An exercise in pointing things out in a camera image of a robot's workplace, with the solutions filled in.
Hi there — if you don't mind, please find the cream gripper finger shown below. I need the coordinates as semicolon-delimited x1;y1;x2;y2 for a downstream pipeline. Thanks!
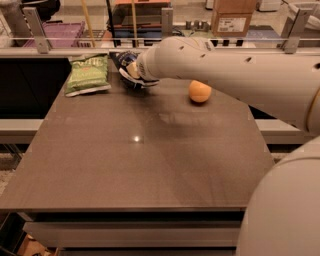
126;62;140;79

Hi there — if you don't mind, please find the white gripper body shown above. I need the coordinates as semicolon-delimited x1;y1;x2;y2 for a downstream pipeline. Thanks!
136;48;158;81

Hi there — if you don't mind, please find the blue Kettle chip bag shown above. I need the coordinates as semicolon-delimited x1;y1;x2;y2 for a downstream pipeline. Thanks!
109;50;161;90

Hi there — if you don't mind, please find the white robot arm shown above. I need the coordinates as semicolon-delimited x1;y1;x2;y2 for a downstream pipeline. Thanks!
129;37;320;256

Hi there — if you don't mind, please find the green Kettle chip bag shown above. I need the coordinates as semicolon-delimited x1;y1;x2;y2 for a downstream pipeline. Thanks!
64;55;111;97

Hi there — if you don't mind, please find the orange fruit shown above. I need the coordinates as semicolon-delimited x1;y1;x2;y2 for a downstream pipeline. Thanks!
189;80;212;103

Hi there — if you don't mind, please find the purple plastic crate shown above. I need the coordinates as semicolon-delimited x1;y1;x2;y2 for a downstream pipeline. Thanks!
23;21;86;49

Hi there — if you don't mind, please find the cardboard box with label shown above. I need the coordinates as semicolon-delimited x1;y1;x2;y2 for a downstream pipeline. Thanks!
211;0;256;37

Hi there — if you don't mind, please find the glass railing with metal posts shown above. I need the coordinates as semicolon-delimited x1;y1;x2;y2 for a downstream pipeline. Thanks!
0;7;320;57

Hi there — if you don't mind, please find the grey table drawer front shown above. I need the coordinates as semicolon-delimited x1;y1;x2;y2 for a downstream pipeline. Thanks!
23;222;240;248

